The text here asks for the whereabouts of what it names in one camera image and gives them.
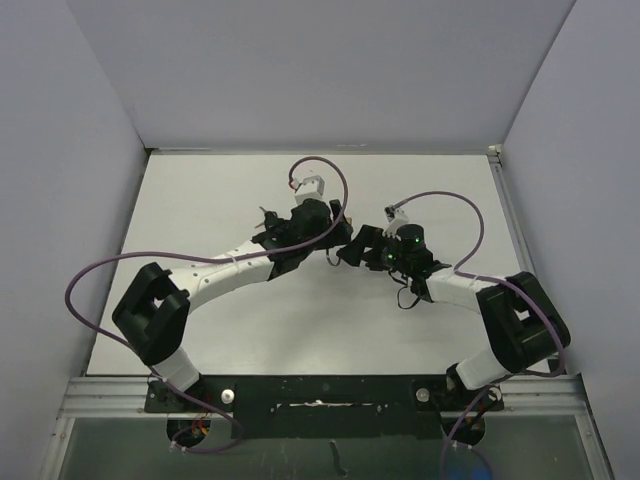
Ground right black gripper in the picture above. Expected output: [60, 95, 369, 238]
[339, 225, 412, 274]

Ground black-headed keys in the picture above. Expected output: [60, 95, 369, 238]
[255, 206, 278, 229]

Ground black padlock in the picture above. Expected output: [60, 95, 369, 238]
[259, 216, 285, 240]

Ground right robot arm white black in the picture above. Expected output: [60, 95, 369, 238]
[337, 224, 571, 409]

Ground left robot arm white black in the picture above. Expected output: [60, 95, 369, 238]
[112, 198, 353, 411]

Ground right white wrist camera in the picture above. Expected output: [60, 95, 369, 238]
[383, 205, 410, 237]

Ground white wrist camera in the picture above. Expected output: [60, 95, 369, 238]
[289, 175, 325, 205]
[383, 205, 410, 237]

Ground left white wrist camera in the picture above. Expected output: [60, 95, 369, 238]
[289, 175, 325, 205]

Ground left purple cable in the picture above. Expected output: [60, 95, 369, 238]
[65, 156, 350, 454]

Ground purple cable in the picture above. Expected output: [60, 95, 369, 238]
[389, 190, 569, 480]
[65, 156, 350, 454]

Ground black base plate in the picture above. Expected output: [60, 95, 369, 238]
[144, 374, 504, 447]

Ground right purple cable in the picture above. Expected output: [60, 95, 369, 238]
[389, 190, 569, 480]

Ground aluminium right rail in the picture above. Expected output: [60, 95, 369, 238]
[487, 144, 613, 479]

